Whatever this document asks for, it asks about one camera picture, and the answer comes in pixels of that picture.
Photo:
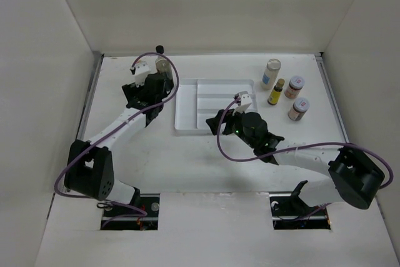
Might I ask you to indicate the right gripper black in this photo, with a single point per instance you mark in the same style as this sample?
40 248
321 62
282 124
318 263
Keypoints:
229 118

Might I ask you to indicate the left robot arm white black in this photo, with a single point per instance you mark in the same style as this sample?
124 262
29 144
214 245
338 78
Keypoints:
91 163

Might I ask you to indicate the small yellow label bottle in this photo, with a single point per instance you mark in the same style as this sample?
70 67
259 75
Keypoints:
276 92

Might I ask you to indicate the brown jar white lid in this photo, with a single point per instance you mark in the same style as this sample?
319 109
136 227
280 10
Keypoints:
298 109
294 87

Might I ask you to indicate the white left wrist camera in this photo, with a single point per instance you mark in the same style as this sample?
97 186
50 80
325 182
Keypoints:
140 71

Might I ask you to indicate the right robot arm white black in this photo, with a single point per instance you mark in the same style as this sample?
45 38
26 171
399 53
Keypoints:
349 175

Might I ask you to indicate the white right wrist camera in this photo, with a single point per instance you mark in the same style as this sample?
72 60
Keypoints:
243 101

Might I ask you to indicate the tall white spice jar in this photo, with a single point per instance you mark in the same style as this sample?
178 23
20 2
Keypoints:
270 74

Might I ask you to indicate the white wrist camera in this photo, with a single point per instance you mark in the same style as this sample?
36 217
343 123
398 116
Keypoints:
140 71
243 101

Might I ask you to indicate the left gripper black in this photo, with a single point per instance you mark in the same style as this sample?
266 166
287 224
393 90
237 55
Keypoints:
164 95

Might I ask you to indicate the white divided organizer tray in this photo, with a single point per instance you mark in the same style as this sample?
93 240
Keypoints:
200 99

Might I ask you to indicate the brown jar white lid front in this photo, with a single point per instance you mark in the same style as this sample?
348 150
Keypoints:
298 109

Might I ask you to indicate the glass bottle black cap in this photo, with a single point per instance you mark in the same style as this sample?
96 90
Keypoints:
162 65

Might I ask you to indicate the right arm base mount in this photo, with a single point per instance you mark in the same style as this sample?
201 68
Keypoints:
291 213

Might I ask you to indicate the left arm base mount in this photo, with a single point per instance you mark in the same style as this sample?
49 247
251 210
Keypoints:
122 218

